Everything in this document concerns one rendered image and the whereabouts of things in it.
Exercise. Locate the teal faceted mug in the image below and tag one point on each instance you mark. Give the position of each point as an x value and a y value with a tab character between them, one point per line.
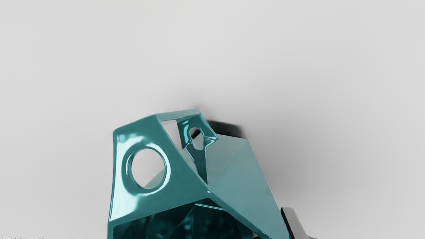
186	186

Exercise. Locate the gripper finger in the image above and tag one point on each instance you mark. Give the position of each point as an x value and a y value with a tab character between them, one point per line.
294	223

